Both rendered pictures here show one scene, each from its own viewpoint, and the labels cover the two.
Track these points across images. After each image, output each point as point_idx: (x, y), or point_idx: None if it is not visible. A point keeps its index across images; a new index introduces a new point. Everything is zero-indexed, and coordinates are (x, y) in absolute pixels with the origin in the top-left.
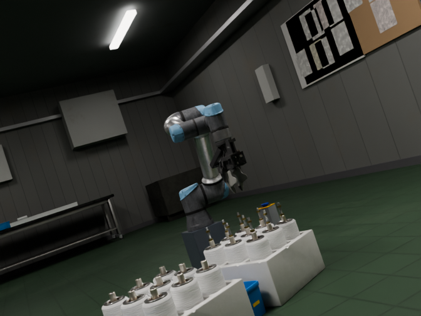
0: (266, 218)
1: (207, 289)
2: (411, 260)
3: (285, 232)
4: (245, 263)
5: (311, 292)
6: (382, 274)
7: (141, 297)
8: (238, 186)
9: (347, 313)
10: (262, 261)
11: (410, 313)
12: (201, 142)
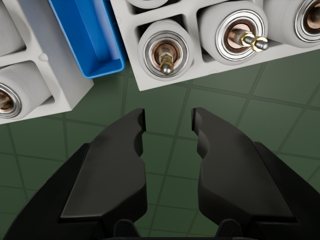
0: (249, 44)
1: None
2: (265, 145)
3: (275, 34)
4: (125, 43)
5: (187, 81)
6: None
7: None
8: (193, 112)
9: (147, 150)
10: (138, 81)
11: (155, 186)
12: None
